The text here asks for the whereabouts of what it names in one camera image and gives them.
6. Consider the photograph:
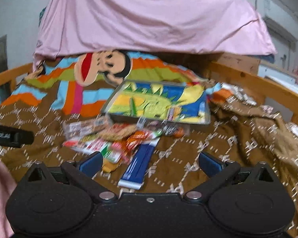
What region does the white red snack bag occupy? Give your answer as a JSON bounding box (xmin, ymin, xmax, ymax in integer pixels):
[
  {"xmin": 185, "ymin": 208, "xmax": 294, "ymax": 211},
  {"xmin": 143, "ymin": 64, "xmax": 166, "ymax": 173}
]
[{"xmin": 63, "ymin": 135, "xmax": 122, "ymax": 163}]

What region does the clear sausage snack pack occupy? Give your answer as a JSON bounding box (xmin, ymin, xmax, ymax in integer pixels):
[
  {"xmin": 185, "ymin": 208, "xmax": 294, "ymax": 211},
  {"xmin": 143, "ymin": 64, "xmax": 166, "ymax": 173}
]
[{"xmin": 62, "ymin": 115, "xmax": 112, "ymax": 139}]

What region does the blue snack packet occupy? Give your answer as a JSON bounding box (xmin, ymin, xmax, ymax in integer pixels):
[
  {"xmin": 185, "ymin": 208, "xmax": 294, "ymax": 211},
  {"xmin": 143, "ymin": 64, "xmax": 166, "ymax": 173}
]
[{"xmin": 118, "ymin": 138, "xmax": 160, "ymax": 190}]

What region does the small orange fruit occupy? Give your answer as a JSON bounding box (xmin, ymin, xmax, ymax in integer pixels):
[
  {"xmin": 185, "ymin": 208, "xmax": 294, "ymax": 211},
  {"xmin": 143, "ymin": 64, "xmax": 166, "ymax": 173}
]
[{"xmin": 172, "ymin": 128, "xmax": 186, "ymax": 138}]

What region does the dried fish vacuum pack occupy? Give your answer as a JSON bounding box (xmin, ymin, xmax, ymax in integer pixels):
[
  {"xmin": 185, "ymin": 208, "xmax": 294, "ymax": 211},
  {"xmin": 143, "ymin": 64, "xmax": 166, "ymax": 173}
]
[{"xmin": 136, "ymin": 117, "xmax": 190, "ymax": 137}]

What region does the orange spicy snack bag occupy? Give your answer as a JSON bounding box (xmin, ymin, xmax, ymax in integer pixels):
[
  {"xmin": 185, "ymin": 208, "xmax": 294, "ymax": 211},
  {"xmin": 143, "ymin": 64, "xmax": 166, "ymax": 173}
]
[{"xmin": 118, "ymin": 129, "xmax": 161, "ymax": 163}]

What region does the biscuit packet red print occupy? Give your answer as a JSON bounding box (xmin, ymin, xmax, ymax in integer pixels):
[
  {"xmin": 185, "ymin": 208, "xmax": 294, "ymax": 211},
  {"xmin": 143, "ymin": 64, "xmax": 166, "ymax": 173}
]
[{"xmin": 97, "ymin": 123, "xmax": 137, "ymax": 141}]

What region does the colourful monkey blanket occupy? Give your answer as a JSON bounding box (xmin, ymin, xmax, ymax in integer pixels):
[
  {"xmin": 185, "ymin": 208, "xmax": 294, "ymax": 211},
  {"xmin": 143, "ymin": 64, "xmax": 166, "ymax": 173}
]
[{"xmin": 0, "ymin": 51, "xmax": 298, "ymax": 237}]

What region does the metal tray with cartoon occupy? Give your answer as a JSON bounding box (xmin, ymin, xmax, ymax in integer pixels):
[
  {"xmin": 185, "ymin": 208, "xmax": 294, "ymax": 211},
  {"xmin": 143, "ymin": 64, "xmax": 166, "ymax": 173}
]
[{"xmin": 101, "ymin": 80, "xmax": 211, "ymax": 127}]

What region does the wooden cabinet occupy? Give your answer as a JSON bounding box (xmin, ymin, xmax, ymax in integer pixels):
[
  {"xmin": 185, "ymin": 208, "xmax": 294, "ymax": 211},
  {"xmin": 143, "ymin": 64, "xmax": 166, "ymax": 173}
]
[{"xmin": 214, "ymin": 53, "xmax": 260, "ymax": 75}]

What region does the pink bed sheet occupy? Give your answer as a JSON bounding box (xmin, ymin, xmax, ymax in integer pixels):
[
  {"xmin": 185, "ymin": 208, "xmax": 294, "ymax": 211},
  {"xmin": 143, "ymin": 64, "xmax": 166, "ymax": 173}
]
[{"xmin": 33, "ymin": 0, "xmax": 276, "ymax": 65}]

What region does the white air conditioner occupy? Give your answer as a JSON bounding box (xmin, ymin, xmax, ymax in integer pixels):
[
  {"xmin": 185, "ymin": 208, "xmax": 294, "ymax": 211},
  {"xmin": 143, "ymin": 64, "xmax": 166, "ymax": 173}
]
[{"xmin": 255, "ymin": 0, "xmax": 298, "ymax": 42}]

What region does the wooden bed frame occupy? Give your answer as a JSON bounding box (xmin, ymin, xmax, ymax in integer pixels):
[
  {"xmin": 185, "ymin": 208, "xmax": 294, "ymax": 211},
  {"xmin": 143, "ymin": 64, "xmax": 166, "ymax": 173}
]
[{"xmin": 0, "ymin": 61, "xmax": 298, "ymax": 125}]

